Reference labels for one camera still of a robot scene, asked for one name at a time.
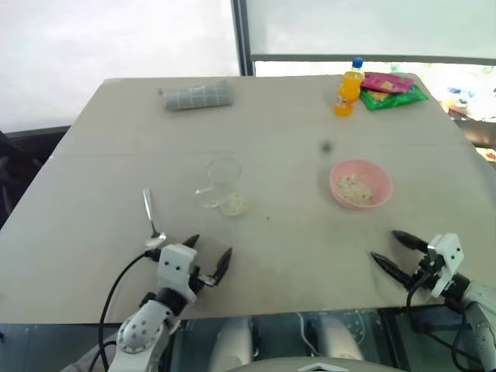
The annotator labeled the pink snack bag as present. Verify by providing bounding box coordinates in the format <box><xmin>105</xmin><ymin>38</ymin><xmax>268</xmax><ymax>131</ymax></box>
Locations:
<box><xmin>361</xmin><ymin>71</ymin><xmax>417</xmax><ymax>95</ymax></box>

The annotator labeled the green snack bag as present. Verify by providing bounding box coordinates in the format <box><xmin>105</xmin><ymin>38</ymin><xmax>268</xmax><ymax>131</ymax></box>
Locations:
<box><xmin>360</xmin><ymin>82</ymin><xmax>429</xmax><ymax>112</ymax></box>

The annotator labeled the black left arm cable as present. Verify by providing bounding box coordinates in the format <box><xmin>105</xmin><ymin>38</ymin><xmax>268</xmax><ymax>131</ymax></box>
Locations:
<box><xmin>98</xmin><ymin>250</ymin><xmax>162</xmax><ymax>372</ymax></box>

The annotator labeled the silver metal spoon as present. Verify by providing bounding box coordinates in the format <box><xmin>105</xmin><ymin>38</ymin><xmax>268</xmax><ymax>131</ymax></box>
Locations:
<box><xmin>141</xmin><ymin>187</ymin><xmax>168</xmax><ymax>249</ymax></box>

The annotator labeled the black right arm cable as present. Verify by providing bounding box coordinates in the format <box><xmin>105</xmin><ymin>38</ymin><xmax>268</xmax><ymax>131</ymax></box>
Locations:
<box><xmin>405</xmin><ymin>270</ymin><xmax>490</xmax><ymax>372</ymax></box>

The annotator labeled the orange soda bottle blue cap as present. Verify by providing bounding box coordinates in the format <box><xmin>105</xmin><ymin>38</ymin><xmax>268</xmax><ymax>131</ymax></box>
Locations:
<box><xmin>333</xmin><ymin>57</ymin><xmax>367</xmax><ymax>118</ymax></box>

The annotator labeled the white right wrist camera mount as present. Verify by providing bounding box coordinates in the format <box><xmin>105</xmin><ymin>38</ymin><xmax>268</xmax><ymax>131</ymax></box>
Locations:
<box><xmin>425</xmin><ymin>232</ymin><xmax>465</xmax><ymax>299</ymax></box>

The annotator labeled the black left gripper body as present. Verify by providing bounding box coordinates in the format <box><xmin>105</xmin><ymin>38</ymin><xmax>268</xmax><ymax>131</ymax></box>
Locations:
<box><xmin>188</xmin><ymin>265</ymin><xmax>218</xmax><ymax>294</ymax></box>

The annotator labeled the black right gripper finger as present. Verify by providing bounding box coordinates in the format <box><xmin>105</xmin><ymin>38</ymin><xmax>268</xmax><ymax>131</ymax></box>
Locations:
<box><xmin>370</xmin><ymin>251</ymin><xmax>413</xmax><ymax>288</ymax></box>
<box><xmin>391</xmin><ymin>230</ymin><xmax>430</xmax><ymax>253</ymax></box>

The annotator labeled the grey checked rolled cloth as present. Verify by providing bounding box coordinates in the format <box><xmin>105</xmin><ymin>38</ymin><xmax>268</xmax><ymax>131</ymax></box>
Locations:
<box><xmin>160</xmin><ymin>78</ymin><xmax>236</xmax><ymax>112</ymax></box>

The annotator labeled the grey robot torso cover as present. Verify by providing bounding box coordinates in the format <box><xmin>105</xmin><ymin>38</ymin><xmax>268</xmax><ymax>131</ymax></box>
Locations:
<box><xmin>239</xmin><ymin>355</ymin><xmax>406</xmax><ymax>372</ymax></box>

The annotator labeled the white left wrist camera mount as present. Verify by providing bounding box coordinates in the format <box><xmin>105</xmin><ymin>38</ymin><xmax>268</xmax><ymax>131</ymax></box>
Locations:
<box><xmin>157</xmin><ymin>243</ymin><xmax>198</xmax><ymax>302</ymax></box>

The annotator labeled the clear glass mug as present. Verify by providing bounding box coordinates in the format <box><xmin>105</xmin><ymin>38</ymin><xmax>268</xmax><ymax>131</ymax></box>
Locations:
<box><xmin>193</xmin><ymin>156</ymin><xmax>250</xmax><ymax>219</ymax></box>

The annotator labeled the grey rounded robot leg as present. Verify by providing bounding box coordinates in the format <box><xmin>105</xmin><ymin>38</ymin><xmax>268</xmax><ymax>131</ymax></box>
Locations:
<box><xmin>316</xmin><ymin>312</ymin><xmax>366</xmax><ymax>362</ymax></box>
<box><xmin>208</xmin><ymin>317</ymin><xmax>255</xmax><ymax>372</ymax></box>

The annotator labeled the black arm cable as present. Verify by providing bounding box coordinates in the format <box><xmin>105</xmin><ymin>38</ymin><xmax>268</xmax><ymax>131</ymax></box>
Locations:
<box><xmin>98</xmin><ymin>250</ymin><xmax>162</xmax><ymax>372</ymax></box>
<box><xmin>405</xmin><ymin>270</ymin><xmax>490</xmax><ymax>372</ymax></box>

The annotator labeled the thin white cable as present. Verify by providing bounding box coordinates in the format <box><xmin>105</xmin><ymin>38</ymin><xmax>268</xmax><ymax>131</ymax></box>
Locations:
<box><xmin>297</xmin><ymin>312</ymin><xmax>319</xmax><ymax>357</ymax></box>

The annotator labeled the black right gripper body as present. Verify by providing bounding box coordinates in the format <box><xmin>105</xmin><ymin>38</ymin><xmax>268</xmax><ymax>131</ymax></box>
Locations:
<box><xmin>405</xmin><ymin>247</ymin><xmax>446</xmax><ymax>291</ymax></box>

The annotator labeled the pink plastic bowl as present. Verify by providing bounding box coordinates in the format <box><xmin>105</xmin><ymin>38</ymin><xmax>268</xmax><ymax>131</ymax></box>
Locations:
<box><xmin>329</xmin><ymin>158</ymin><xmax>394</xmax><ymax>211</ymax></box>

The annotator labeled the colourful background clutter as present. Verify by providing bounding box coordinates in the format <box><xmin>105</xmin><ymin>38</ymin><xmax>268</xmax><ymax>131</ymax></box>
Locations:
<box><xmin>436</xmin><ymin>64</ymin><xmax>496</xmax><ymax>160</ymax></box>

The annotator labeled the grey horizontal window bar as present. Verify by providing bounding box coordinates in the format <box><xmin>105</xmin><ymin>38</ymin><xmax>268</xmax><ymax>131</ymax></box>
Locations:
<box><xmin>250</xmin><ymin>53</ymin><xmax>496</xmax><ymax>67</ymax></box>

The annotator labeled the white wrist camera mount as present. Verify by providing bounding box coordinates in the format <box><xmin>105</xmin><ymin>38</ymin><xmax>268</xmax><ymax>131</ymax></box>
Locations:
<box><xmin>425</xmin><ymin>232</ymin><xmax>465</xmax><ymax>299</ymax></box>
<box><xmin>157</xmin><ymin>243</ymin><xmax>198</xmax><ymax>302</ymax></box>

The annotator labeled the dark window frame post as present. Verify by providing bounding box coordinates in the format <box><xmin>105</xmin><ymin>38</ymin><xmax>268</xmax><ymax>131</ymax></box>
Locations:
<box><xmin>230</xmin><ymin>0</ymin><xmax>257</xmax><ymax>77</ymax></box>

